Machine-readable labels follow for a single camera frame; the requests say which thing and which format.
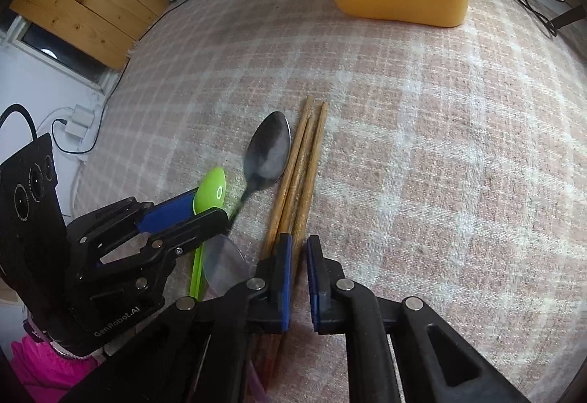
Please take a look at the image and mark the pink plaid tablecloth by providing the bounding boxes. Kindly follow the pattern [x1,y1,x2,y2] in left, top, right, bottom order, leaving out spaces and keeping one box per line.
[74,0,586,402]

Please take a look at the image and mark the white power strip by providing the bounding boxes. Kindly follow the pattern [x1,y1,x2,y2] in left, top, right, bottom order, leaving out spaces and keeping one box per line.
[65,105,95,140]

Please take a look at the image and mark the pink sleeve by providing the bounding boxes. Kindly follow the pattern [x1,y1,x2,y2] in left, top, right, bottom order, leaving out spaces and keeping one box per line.
[10,336,98,402]

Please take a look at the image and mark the steel spoon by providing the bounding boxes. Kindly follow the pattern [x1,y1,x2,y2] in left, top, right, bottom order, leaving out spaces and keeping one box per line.
[229,111,291,227]

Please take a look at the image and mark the green plastic spoon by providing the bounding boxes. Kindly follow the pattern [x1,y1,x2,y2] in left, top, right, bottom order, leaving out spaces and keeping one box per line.
[189,166,226,301]

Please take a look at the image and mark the wooden chopstick red tip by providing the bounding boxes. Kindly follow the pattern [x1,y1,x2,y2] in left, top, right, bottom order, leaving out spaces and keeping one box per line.
[260,95,314,259]

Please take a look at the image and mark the window frame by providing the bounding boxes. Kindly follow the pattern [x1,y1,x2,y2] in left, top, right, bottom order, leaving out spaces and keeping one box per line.
[1,10,121,96]

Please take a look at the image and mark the black camera box left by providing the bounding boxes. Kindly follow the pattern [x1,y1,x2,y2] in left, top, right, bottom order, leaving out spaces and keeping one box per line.
[1,104,70,295]

